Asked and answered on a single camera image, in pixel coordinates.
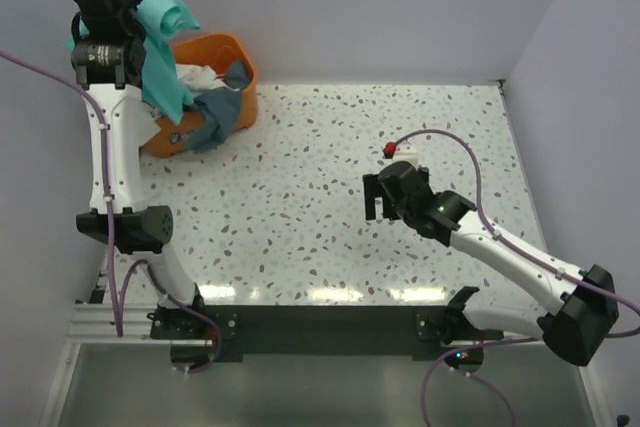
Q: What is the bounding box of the teal t shirt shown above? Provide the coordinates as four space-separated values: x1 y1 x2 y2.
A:
137 0 200 125

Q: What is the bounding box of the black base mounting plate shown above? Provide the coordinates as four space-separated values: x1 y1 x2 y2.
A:
147 305 503 365

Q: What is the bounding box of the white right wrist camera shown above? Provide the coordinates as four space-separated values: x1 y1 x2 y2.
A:
383 142 419 167

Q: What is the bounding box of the orange plastic laundry basket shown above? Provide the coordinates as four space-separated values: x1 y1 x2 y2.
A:
142 32 258 158

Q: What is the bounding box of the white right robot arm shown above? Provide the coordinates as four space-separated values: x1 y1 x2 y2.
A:
363 161 619 367

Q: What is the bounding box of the white shirt in basket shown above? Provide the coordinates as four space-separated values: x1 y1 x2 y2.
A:
134 62 226 148

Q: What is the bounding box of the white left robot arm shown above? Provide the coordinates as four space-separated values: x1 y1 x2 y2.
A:
71 0 207 339

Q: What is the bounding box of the dark blue grey shirt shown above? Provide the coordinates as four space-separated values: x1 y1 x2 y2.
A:
185 60 252 153

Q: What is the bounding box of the aluminium frame rail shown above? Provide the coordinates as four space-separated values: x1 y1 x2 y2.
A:
64 266 211 346

